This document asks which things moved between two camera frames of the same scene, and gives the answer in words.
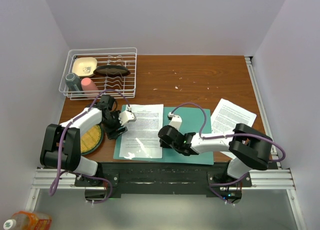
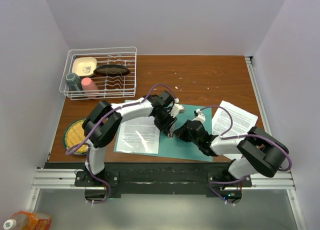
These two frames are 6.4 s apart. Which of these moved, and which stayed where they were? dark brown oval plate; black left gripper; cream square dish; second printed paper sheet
Moved: black left gripper
Stayed: second printed paper sheet; dark brown oval plate; cream square dish
